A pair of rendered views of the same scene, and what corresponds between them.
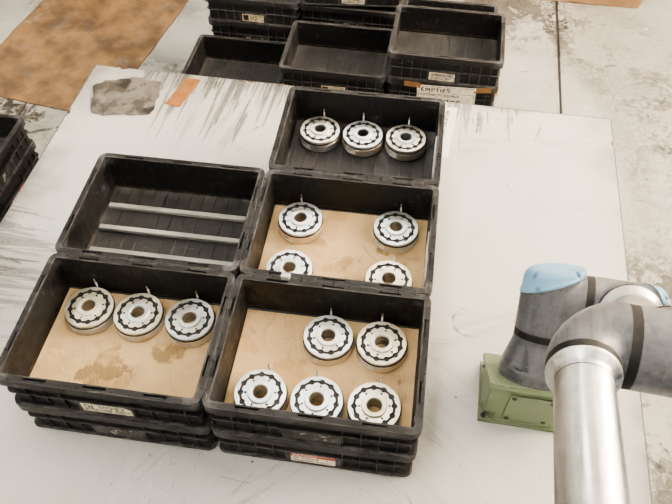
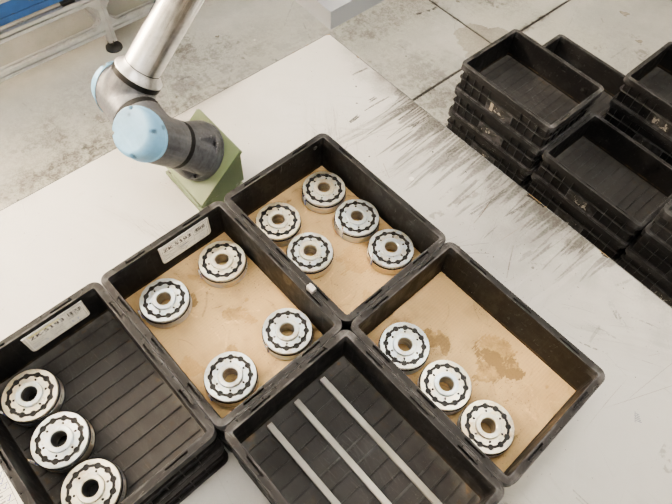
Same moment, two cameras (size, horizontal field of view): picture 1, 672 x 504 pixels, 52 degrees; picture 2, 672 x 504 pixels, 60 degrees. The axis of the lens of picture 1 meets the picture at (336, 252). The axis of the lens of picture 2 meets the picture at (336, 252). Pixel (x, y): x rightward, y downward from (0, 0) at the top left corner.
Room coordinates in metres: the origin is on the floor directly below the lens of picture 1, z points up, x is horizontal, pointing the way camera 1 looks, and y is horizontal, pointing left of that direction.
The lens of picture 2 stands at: (1.23, 0.44, 1.95)
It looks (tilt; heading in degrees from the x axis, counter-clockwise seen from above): 59 degrees down; 215
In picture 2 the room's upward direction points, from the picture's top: 5 degrees clockwise
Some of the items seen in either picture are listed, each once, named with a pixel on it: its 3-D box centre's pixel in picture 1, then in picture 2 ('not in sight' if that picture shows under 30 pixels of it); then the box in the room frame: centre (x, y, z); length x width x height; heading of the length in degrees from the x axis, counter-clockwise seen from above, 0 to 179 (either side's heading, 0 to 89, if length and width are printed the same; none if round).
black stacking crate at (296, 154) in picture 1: (359, 150); (92, 413); (1.25, -0.06, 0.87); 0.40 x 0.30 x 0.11; 81
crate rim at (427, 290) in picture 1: (343, 230); (220, 304); (0.95, -0.02, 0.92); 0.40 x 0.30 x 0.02; 81
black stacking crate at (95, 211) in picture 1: (169, 225); (359, 467); (1.01, 0.38, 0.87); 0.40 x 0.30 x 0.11; 81
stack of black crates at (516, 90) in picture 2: not in sight; (512, 121); (-0.44, 0.04, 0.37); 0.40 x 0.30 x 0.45; 80
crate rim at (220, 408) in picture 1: (322, 350); (333, 220); (0.65, 0.03, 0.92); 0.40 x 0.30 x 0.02; 81
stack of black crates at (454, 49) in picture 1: (441, 82); not in sight; (2.12, -0.41, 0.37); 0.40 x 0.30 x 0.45; 80
